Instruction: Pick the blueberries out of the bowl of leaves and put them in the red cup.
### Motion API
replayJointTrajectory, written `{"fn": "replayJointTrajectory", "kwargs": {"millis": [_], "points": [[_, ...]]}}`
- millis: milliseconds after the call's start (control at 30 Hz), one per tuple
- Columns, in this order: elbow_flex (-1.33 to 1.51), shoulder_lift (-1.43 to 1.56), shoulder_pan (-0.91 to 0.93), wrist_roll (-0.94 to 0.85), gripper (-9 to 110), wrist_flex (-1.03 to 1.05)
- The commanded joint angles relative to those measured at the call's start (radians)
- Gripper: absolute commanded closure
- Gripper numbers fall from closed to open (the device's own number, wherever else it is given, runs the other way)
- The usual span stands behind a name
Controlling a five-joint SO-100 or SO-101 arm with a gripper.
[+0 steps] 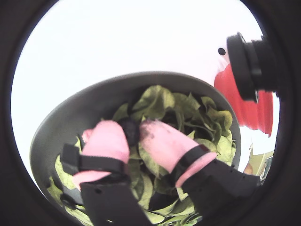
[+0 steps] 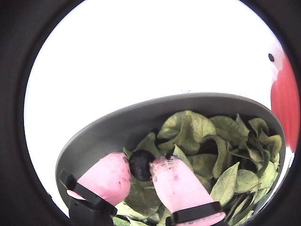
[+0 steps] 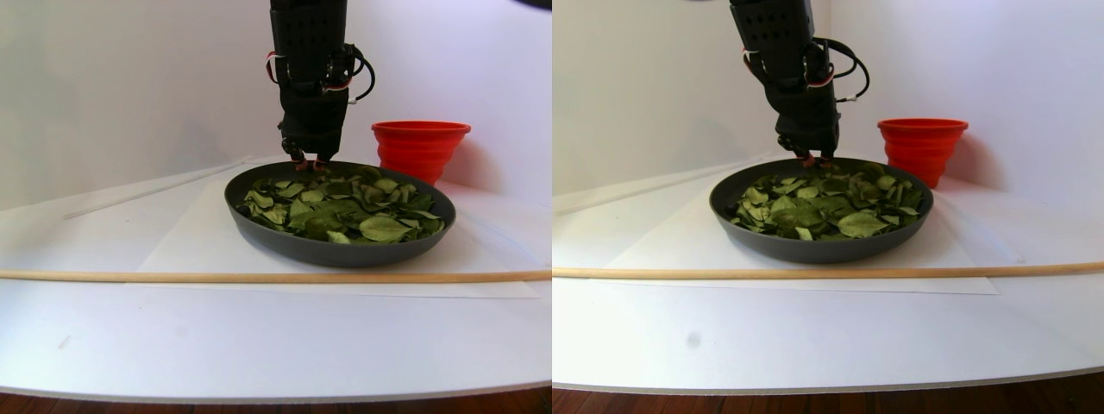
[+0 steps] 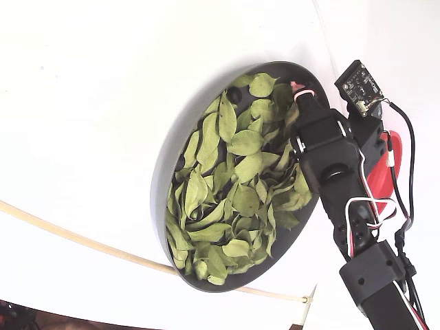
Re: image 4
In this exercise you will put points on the gripper finger with pink tip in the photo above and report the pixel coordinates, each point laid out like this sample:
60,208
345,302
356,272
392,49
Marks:
307,104

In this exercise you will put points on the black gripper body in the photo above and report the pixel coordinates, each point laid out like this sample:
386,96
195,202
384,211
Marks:
317,132

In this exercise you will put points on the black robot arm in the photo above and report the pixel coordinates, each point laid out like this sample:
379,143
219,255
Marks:
374,271

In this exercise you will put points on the red collapsible silicone cup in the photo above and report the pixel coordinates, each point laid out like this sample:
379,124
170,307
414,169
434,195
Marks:
378,182

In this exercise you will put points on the pile of green dried leaves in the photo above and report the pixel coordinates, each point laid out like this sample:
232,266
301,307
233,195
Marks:
213,137

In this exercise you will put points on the dark grey shallow bowl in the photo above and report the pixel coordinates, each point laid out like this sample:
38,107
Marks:
159,192

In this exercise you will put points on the dark blueberry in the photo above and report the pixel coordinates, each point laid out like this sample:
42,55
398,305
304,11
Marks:
234,93

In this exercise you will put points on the long thin wooden rod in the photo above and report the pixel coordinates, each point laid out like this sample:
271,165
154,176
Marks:
113,253

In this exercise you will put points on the black gripper camera module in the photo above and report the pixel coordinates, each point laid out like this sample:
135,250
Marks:
361,84

